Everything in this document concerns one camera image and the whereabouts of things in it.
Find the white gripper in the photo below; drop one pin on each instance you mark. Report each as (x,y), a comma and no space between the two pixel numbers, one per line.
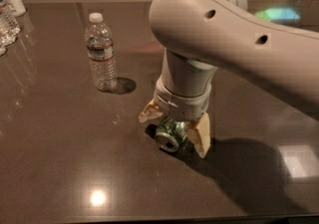
(180,104)

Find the green soda can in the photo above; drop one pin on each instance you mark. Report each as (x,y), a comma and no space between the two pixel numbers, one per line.
(171,134)

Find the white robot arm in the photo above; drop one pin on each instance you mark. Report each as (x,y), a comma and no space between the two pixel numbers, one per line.
(202,36)

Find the clear plastic water bottle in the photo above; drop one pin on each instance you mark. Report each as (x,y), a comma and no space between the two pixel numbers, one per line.
(101,53)

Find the clear bottle at left edge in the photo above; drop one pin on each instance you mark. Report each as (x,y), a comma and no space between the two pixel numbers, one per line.
(9,27)

